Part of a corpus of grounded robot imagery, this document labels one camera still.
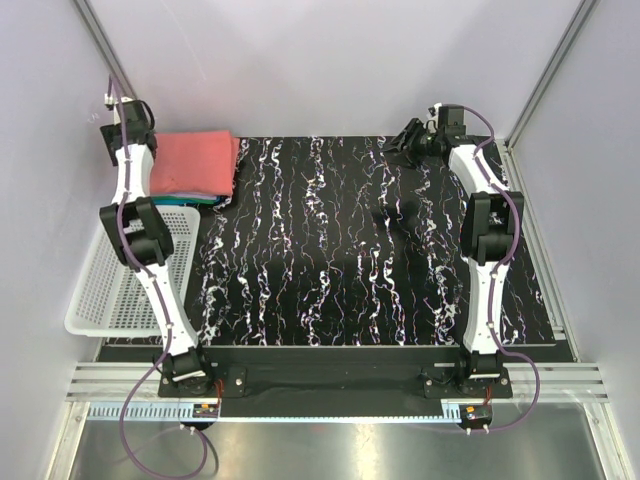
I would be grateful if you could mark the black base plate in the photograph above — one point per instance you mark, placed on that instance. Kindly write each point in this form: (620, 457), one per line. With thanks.
(405, 376)

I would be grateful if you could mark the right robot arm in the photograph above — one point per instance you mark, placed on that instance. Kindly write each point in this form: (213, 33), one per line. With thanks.
(489, 237)

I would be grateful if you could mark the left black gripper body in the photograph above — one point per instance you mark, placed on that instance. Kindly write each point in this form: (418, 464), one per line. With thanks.
(110, 133)

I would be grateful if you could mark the white plastic basket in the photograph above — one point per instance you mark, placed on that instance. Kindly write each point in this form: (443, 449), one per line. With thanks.
(109, 301)

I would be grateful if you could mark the red t shirt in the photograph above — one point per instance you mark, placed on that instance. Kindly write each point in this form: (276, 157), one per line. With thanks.
(203, 162)

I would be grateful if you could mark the white slotted cable duct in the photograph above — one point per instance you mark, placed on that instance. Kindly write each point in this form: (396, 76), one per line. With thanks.
(279, 411)

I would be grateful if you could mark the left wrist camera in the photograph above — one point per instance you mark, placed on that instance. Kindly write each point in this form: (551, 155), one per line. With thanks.
(112, 105)

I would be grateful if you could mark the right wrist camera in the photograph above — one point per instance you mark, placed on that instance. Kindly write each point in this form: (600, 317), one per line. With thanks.
(432, 120)

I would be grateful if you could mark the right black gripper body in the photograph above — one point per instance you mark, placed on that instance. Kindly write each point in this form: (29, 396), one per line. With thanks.
(422, 144)

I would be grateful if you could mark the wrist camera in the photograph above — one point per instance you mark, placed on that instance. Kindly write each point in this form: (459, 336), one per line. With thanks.
(432, 120)
(112, 105)

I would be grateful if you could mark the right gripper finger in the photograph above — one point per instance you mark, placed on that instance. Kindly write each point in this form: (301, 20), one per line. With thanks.
(400, 157)
(406, 137)

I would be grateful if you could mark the folded lilac t shirt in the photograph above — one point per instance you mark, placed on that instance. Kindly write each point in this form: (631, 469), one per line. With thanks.
(189, 195)

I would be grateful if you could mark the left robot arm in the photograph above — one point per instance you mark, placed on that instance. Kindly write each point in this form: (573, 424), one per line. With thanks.
(142, 242)

